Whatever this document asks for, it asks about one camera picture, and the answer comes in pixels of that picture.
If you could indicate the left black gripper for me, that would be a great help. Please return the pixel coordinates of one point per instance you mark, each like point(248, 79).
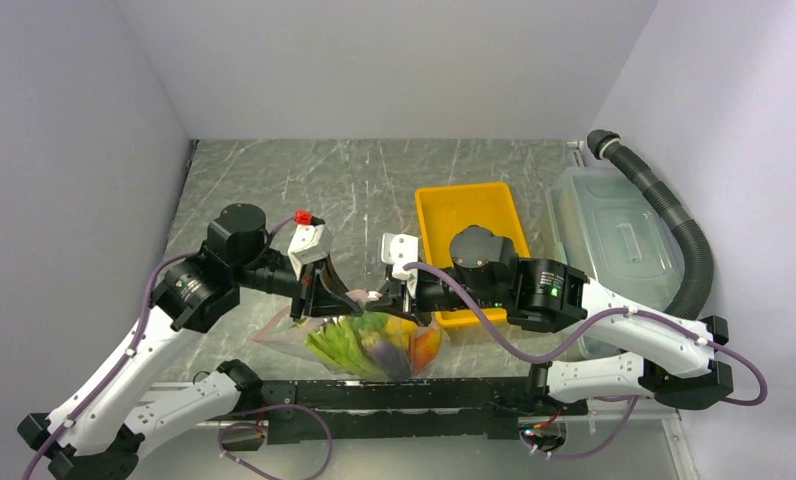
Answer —
point(321, 292)

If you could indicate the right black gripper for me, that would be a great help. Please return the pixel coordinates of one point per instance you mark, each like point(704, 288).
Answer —
point(396, 303)

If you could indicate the yellow banana bunch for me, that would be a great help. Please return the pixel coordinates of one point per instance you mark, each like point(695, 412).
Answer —
point(401, 332)

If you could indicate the celery stalk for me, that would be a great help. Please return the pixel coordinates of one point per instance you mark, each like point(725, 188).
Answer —
point(337, 343)

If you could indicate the clear zip top bag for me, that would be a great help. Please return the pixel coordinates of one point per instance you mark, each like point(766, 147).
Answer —
point(286, 334)

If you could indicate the orange red fruit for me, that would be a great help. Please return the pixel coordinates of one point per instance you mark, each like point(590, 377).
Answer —
point(424, 348)

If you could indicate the purple eggplant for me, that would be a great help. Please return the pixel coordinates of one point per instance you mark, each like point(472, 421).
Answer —
point(391, 360)

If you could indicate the yellow plastic tray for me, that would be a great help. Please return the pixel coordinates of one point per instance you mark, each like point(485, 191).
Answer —
point(445, 211)

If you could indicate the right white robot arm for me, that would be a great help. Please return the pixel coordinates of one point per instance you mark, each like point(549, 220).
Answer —
point(658, 355)

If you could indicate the clear plastic storage box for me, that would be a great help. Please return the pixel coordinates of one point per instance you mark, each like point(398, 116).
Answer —
point(597, 221)

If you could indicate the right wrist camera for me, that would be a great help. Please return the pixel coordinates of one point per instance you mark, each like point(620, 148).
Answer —
point(396, 252)

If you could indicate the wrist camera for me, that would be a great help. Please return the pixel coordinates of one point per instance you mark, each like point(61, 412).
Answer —
point(311, 242)
point(396, 252)

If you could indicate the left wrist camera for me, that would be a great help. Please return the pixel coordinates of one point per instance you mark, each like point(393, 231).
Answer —
point(311, 242)

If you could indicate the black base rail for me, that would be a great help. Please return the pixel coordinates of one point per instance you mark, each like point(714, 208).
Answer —
point(495, 408)

